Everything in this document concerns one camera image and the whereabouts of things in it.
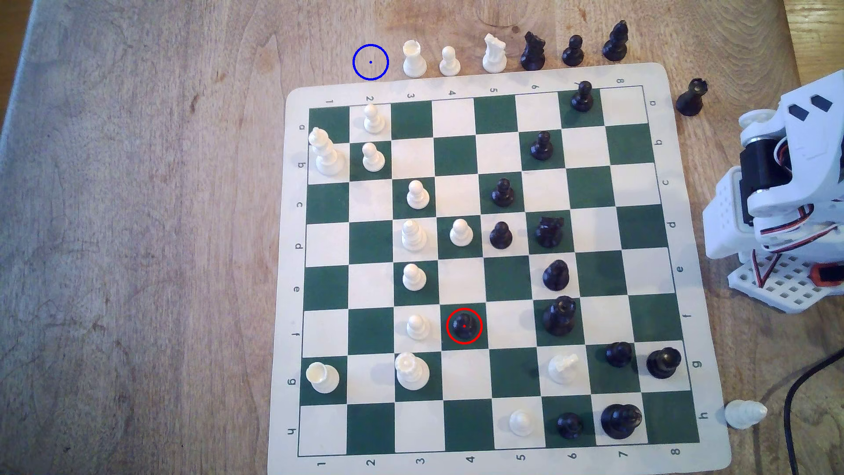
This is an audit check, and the white bishop chess piece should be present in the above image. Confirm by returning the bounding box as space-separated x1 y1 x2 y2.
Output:
401 219 429 252
724 399 769 431

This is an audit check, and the green white chess board mat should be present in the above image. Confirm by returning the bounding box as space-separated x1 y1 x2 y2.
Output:
267 62 733 475

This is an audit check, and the white king chess piece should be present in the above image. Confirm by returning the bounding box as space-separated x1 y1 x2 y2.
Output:
309 127 346 176

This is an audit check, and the black knight chess piece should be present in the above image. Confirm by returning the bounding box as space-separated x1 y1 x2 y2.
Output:
535 216 565 249
520 31 547 72

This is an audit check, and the white queen chess piece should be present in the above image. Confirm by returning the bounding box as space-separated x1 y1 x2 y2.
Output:
394 351 431 391

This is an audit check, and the black bishop chess piece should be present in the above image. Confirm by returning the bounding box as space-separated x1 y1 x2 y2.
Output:
602 20 629 63
542 259 571 292

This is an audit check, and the black queen chess piece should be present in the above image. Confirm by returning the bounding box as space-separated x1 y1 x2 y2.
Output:
542 296 578 337

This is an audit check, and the white rook chess piece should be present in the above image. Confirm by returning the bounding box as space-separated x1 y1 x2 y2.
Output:
306 362 341 395
403 40 427 78

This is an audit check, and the white knight chess piece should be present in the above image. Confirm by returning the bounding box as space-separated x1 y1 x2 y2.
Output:
482 33 509 74
548 353 581 385

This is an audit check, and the orange base clamp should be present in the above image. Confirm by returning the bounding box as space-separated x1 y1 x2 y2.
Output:
809 262 844 289

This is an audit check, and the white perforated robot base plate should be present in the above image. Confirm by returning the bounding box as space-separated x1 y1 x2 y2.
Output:
727 249 844 314

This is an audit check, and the red white servo wire loop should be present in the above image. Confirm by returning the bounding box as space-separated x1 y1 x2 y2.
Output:
773 135 795 175

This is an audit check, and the red white servo wire bundle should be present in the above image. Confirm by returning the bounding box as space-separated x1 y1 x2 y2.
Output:
752 205 844 291

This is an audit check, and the thick black cable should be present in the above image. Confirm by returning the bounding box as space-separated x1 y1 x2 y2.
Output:
782 348 844 475

